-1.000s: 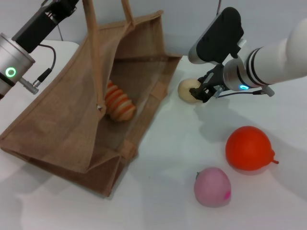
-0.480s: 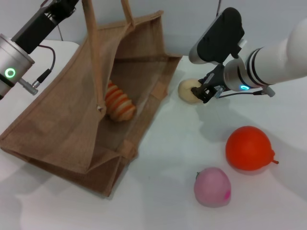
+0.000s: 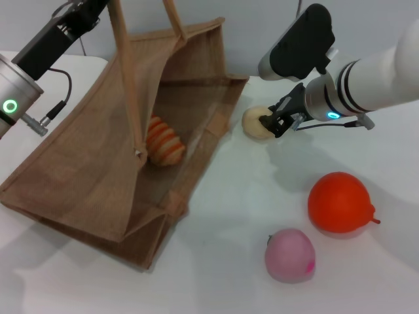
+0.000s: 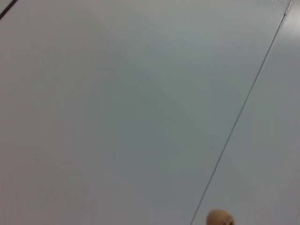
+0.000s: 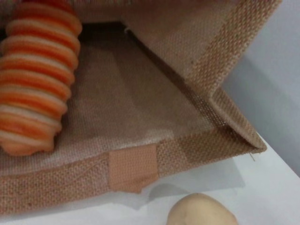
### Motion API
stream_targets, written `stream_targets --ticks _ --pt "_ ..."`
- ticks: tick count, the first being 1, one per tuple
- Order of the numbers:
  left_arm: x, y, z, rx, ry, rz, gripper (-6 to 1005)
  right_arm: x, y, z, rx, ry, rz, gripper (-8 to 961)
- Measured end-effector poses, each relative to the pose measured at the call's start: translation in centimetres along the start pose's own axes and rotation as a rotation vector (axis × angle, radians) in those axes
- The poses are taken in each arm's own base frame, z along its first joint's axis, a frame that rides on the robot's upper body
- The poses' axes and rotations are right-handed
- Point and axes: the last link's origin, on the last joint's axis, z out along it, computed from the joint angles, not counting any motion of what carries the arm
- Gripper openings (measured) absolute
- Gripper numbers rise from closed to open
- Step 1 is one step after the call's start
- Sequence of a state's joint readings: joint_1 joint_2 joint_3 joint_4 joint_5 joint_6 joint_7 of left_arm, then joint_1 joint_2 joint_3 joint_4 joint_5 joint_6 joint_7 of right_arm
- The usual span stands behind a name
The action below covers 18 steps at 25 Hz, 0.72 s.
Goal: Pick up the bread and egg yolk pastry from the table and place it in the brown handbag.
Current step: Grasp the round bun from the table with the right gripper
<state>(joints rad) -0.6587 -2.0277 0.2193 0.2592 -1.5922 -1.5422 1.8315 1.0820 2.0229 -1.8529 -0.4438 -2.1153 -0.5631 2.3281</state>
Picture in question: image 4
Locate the brown jute tote bag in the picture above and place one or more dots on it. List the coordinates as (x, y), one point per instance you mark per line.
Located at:
(220, 218)

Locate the thin dark wall strip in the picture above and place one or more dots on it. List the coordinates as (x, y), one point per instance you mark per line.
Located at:
(7, 9)

